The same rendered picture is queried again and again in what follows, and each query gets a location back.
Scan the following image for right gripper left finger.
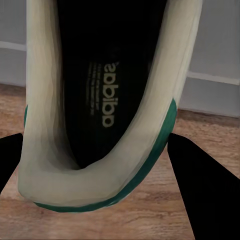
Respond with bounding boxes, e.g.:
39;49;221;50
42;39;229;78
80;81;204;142
0;133;24;193

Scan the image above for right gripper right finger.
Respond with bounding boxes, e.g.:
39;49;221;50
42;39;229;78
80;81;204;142
167;132;240;240

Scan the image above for gym shoe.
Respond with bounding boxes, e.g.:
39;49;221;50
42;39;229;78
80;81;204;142
17;0;203;215

